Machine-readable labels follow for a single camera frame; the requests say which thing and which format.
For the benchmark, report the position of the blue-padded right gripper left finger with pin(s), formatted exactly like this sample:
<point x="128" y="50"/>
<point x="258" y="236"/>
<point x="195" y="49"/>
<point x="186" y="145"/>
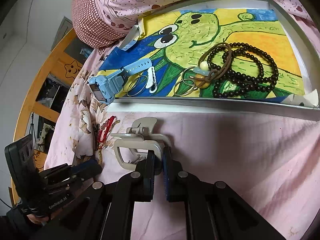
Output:
<point x="137" y="186"/>

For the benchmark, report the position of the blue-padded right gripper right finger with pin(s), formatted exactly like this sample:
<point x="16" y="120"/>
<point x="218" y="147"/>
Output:
<point x="212" y="211"/>

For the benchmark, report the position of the grey plastic clasp buckle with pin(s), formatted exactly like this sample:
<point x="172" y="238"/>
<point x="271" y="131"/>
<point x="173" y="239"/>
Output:
<point x="139" y="139"/>

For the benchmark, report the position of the thin metal bangle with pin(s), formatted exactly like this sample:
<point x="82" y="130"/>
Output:
<point x="135" y="85"/>

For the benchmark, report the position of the white hair clip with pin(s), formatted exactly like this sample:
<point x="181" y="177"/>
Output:
<point x="151" y="83"/>

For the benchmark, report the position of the light blue smart watch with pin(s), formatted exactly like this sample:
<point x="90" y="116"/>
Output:
<point x="105" y="87"/>

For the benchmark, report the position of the person's left hand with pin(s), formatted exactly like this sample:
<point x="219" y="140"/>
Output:
<point x="37" y="220"/>

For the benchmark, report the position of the pink floral bed sheet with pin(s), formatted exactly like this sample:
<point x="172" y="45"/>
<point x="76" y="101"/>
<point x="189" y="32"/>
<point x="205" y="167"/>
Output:
<point x="271" y="161"/>

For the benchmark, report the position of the green frog drawing paper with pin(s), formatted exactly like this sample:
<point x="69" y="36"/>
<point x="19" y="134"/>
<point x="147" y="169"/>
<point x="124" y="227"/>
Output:
<point x="211" y="53"/>

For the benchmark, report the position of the red checked pillow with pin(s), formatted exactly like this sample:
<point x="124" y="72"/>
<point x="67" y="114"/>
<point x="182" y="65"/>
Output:
<point x="97" y="24"/>

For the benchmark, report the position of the grey shallow tray box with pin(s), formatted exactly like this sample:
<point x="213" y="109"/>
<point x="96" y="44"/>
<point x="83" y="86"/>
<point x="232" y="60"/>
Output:
<point x="304" y="51"/>

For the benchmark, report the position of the dark grey door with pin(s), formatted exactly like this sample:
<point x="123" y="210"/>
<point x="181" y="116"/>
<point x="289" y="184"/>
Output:
<point x="64" y="27"/>

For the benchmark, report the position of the wooden bed rail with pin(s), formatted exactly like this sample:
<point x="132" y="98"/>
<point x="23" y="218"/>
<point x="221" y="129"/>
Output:
<point x="45" y="98"/>

